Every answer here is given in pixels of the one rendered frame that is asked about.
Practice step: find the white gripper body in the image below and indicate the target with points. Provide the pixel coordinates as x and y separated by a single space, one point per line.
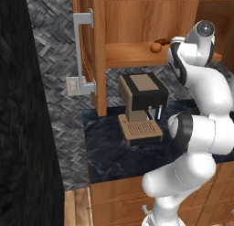
178 40

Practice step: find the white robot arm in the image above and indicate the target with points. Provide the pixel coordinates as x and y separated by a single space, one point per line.
210 92

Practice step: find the brown peach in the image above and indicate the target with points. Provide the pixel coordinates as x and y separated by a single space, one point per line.
162 41

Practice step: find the orange tangerine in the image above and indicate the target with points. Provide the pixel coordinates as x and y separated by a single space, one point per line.
155 47

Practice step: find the wooden cabinet door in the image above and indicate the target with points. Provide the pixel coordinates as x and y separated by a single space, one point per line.
99 52

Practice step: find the brown black coffee machine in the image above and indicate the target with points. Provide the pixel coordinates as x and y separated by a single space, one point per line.
143 95

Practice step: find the black fridge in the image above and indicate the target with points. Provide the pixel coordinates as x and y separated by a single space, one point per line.
27 113

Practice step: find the wooden wall cabinet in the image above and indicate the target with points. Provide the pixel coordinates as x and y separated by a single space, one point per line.
146 19

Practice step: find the white wall outlet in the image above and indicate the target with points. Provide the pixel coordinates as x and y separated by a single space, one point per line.
72 86

